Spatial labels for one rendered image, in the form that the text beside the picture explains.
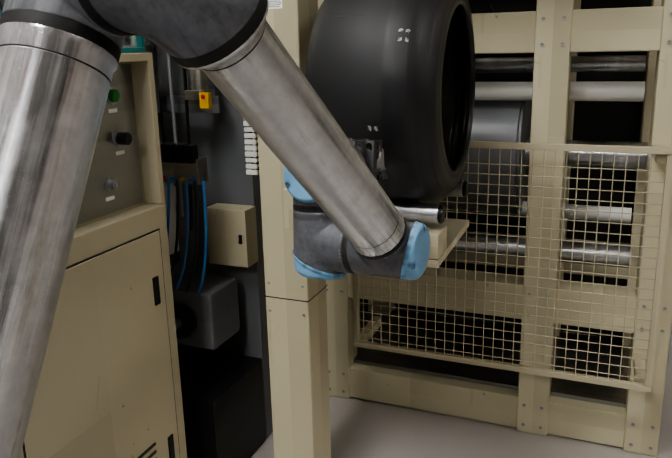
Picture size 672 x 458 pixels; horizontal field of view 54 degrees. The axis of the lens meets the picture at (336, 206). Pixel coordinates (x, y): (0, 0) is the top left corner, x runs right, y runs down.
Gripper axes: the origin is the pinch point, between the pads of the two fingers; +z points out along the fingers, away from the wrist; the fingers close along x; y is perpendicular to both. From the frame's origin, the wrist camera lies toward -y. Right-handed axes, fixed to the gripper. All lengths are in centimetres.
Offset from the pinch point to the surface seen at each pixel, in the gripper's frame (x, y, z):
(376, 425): 21, -93, 73
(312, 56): 14.8, 24.2, -2.1
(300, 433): 29, -76, 27
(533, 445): -30, -92, 79
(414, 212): -5.4, -9.3, 10.8
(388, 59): -2.8, 23.2, -4.1
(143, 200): 62, -10, 2
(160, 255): 57, -24, 1
